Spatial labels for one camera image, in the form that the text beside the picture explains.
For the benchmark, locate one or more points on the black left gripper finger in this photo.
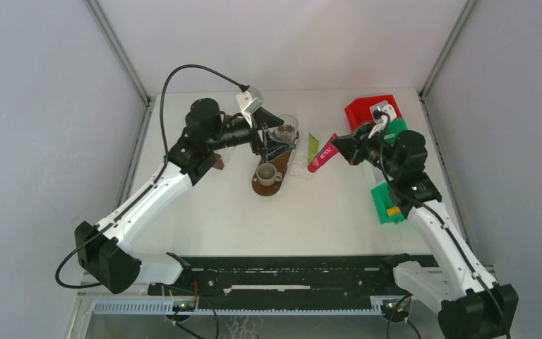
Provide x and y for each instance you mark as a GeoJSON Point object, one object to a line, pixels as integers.
{"type": "Point", "coordinates": [270, 147]}
{"type": "Point", "coordinates": [264, 118]}

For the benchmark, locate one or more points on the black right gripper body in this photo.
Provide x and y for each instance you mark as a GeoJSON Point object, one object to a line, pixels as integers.
{"type": "Point", "coordinates": [374, 150]}

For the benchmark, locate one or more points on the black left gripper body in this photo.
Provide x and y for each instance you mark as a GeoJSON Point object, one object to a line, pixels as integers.
{"type": "Point", "coordinates": [235, 133]}

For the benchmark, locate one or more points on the red toothpaste tube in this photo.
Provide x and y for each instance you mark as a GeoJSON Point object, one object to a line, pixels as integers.
{"type": "Point", "coordinates": [323, 155]}

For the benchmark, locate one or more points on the clear glass tumbler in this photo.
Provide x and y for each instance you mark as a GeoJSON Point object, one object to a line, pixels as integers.
{"type": "Point", "coordinates": [289, 130]}

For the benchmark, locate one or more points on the grey ceramic cup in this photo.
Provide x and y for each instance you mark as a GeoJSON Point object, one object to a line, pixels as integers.
{"type": "Point", "coordinates": [267, 174]}

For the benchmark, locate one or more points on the clear textured acrylic holder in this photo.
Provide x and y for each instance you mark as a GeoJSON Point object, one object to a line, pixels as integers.
{"type": "Point", "coordinates": [298, 166]}

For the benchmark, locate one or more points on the green toothpaste tube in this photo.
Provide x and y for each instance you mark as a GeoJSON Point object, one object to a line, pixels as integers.
{"type": "Point", "coordinates": [313, 148]}

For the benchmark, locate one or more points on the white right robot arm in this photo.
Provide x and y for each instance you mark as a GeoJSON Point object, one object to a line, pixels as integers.
{"type": "Point", "coordinates": [469, 301]}

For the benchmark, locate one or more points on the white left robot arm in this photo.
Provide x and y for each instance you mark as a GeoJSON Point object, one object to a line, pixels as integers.
{"type": "Point", "coordinates": [105, 255]}

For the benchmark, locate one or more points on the brown oval wooden tray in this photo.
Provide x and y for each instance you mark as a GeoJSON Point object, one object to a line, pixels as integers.
{"type": "Point", "coordinates": [282, 164]}

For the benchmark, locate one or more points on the green bin with toothpaste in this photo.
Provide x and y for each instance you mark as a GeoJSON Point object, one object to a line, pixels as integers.
{"type": "Point", "coordinates": [382, 201]}

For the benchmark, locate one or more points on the yellow toothpaste tube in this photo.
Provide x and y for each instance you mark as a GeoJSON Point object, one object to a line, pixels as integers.
{"type": "Point", "coordinates": [393, 211]}

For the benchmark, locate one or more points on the green bin with toothbrushes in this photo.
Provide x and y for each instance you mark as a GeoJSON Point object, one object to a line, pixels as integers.
{"type": "Point", "coordinates": [395, 127]}

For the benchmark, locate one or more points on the red storage bin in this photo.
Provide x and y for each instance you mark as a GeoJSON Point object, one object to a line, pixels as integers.
{"type": "Point", "coordinates": [358, 111]}

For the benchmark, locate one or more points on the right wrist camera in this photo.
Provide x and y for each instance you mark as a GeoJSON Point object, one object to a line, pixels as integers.
{"type": "Point", "coordinates": [383, 115]}

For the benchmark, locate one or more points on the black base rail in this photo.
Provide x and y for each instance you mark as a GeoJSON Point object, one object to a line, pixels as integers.
{"type": "Point", "coordinates": [283, 283]}

